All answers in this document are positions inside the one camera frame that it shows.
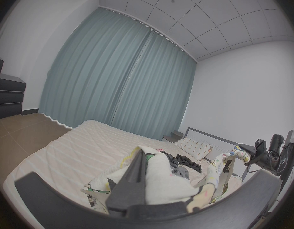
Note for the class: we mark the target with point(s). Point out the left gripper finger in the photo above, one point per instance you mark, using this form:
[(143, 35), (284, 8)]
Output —
[(130, 187)]

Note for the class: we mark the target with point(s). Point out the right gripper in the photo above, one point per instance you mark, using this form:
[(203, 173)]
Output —
[(261, 161)]

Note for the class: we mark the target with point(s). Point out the white printed pyjama top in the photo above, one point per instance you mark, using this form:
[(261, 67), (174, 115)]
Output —
[(166, 180)]

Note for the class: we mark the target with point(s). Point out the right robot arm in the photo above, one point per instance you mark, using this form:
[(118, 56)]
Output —
[(289, 149)]

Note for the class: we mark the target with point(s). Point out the bed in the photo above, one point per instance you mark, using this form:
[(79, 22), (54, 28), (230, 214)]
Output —
[(77, 147)]

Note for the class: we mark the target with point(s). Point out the dark grey garment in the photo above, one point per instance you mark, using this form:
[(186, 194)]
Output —
[(171, 160)]

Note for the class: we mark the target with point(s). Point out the white printed pillow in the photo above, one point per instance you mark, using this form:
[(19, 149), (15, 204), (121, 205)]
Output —
[(194, 148)]

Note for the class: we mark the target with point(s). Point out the grey and white garment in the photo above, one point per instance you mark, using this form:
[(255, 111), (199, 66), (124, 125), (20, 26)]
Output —
[(182, 172)]

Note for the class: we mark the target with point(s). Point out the black garment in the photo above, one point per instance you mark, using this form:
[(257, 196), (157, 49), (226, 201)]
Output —
[(187, 161)]

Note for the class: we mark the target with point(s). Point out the grey bedside table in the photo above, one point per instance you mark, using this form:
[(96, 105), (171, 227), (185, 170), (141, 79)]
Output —
[(176, 134)]

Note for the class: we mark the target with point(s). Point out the black chest of drawers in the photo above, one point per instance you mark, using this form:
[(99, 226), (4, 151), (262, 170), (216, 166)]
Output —
[(8, 96)]

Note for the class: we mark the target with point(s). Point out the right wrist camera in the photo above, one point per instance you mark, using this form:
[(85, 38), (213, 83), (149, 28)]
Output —
[(260, 145)]

